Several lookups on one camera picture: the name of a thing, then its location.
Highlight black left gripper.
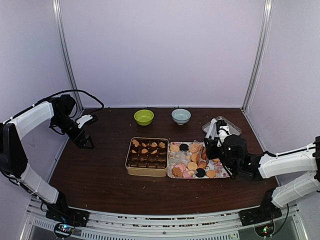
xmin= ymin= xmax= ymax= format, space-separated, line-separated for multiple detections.
xmin=51 ymin=113 xmax=94 ymax=149

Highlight metal serving tongs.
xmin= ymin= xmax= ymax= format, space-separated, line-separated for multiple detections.
xmin=199 ymin=146 xmax=208 ymax=161

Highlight brown flower cookie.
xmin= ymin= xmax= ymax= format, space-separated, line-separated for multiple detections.
xmin=132 ymin=139 xmax=140 ymax=147

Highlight gold cookie tin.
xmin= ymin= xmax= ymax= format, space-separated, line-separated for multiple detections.
xmin=125 ymin=137 xmax=169 ymax=177

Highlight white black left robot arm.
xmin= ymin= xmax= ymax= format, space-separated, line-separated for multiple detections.
xmin=0 ymin=89 xmax=98 ymax=222

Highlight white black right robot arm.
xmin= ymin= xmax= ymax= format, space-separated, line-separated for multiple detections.
xmin=204 ymin=134 xmax=320 ymax=226

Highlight black sandwich cookie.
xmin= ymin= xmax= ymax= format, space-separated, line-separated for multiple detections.
xmin=195 ymin=168 xmax=206 ymax=178

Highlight floral cookie tray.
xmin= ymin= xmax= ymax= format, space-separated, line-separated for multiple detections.
xmin=167 ymin=141 xmax=230 ymax=179

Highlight pink round cookie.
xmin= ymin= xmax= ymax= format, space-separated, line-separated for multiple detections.
xmin=174 ymin=163 xmax=186 ymax=172

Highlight round patterned biscuit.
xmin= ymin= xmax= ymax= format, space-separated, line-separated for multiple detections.
xmin=170 ymin=145 xmax=180 ymax=153

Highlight light blue striped bowl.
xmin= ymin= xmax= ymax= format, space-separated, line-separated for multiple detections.
xmin=171 ymin=108 xmax=192 ymax=126

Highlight green bowl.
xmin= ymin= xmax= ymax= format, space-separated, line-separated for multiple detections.
xmin=133 ymin=109 xmax=155 ymax=126

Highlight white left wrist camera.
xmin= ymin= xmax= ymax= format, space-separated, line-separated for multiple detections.
xmin=75 ymin=114 xmax=98 ymax=129

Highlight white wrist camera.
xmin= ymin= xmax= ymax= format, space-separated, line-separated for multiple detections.
xmin=75 ymin=114 xmax=98 ymax=129
xmin=204 ymin=118 xmax=231 ymax=147

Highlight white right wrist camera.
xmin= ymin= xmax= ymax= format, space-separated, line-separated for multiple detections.
xmin=204 ymin=118 xmax=231 ymax=147

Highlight aluminium front rail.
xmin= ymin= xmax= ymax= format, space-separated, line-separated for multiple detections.
xmin=19 ymin=196 xmax=310 ymax=240

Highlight aluminium corner post left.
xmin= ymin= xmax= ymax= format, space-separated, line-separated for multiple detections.
xmin=51 ymin=0 xmax=83 ymax=108

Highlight aluminium corner post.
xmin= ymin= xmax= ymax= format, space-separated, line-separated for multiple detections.
xmin=51 ymin=0 xmax=83 ymax=108
xmin=241 ymin=0 xmax=274 ymax=114

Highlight aluminium corner post right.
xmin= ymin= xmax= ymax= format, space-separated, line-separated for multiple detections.
xmin=241 ymin=0 xmax=274 ymax=114

